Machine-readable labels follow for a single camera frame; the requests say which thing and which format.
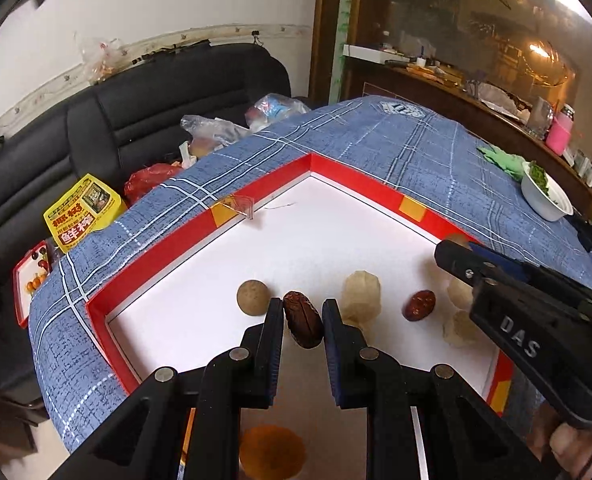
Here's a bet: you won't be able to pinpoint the orange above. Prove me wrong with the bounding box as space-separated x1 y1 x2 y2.
239 424 307 478

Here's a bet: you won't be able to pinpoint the clear drinking glass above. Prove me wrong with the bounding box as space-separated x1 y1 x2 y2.
528 97 554 140

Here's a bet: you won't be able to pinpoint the wooden framed glass cabinet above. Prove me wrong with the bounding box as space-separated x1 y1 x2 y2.
308 0 592 211

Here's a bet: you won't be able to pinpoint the grey clear plastic bag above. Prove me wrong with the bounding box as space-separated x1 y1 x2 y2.
180 115 252 161

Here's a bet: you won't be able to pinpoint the red tray with white inside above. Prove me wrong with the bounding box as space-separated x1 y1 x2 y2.
85 152 517 480

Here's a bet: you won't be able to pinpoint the pink flask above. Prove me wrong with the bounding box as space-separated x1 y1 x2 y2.
546 105 576 156

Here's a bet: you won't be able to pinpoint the black sofa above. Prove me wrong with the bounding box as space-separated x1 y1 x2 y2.
0 42 309 411

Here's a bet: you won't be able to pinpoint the long white box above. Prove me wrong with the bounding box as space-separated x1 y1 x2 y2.
342 44 407 65

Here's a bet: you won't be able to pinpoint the clear bag with blue print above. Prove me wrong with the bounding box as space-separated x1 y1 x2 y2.
246 92 312 128

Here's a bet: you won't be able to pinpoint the red date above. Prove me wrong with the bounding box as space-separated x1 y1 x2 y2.
282 290 324 350
402 289 437 322

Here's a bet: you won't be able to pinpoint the dark wooden chair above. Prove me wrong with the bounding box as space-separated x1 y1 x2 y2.
0 360 52 461

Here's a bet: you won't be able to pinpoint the pale beige peeled chunk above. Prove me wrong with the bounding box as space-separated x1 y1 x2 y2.
442 310 482 348
446 272 474 308
340 270 382 326

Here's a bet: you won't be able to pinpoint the green leafy vegetable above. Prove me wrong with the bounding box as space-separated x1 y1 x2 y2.
528 161 559 201

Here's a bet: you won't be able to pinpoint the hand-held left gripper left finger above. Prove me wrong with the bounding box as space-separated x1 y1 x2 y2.
51 298 286 480

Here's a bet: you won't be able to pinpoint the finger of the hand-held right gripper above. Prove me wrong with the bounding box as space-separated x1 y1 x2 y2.
467 242 592 309
435 240 501 285

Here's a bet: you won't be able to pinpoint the yellow printed packet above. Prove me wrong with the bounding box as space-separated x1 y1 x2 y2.
43 173 128 254

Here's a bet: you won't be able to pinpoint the black power adapter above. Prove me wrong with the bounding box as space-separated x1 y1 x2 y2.
573 212 592 253

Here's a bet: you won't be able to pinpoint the white boxes on counter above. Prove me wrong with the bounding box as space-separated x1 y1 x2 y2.
571 150 592 183

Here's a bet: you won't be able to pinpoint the brown longan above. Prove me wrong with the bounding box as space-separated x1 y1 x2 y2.
237 280 271 317
445 233 477 253

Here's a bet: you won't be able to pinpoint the red plastic bag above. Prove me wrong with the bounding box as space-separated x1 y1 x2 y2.
123 162 184 206

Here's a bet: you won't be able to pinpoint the white bowl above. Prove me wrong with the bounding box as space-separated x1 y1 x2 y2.
520 161 574 222

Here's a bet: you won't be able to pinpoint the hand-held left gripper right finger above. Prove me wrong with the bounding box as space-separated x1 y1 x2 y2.
321 298 552 480

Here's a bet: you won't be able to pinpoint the person's right hand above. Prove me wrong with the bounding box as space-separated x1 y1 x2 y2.
527 404 592 480

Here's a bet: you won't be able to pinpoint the blue plaid tablecloth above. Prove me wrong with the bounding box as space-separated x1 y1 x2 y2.
28 95 592 453

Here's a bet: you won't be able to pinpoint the small red framed tray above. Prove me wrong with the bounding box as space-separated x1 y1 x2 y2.
12 240 53 330

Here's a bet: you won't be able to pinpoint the clear plastic bag with snacks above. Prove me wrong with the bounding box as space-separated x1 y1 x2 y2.
76 35 127 83

